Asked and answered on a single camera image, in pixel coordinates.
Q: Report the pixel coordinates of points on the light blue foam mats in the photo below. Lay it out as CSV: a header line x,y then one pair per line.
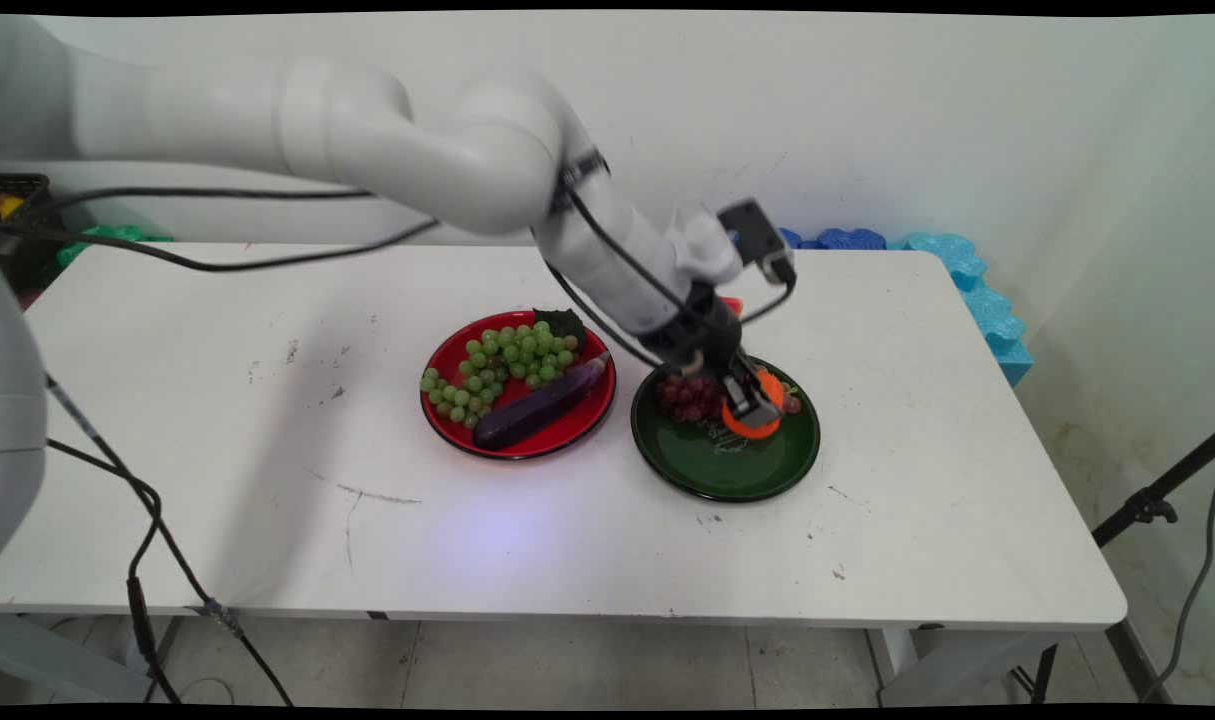
x,y
982,300

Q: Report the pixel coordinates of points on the red round plate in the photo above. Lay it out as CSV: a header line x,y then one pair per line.
x,y
557,425

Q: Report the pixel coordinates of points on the green foam mat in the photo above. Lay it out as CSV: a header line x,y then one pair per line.
x,y
102,236

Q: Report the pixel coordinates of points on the black woven basket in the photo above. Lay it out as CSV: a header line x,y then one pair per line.
x,y
22,200

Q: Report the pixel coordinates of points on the white table leg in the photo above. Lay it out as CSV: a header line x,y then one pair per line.
x,y
157,650
895,655

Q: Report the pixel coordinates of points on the black tripod stand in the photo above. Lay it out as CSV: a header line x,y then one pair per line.
x,y
1147,505

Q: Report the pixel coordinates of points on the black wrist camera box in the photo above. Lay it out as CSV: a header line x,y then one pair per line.
x,y
757,235

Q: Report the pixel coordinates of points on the dark green round plate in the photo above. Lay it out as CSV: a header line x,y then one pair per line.
x,y
727,465

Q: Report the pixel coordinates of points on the red toy grape bunch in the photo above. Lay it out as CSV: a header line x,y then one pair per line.
x,y
689,397

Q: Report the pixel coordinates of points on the green toy grape bunch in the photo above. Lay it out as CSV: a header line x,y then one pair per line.
x,y
497,365

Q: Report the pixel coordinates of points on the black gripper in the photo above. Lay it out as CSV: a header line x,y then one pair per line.
x,y
702,335

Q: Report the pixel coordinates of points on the orange toy carrot piece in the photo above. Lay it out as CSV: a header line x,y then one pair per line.
x,y
757,430

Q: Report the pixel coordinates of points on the red toy watermelon slice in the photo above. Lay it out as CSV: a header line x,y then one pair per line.
x,y
732,304

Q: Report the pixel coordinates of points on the dark green toy leaf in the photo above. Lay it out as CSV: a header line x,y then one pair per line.
x,y
562,323

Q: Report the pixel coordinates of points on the purple toy eggplant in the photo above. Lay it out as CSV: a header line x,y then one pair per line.
x,y
537,405

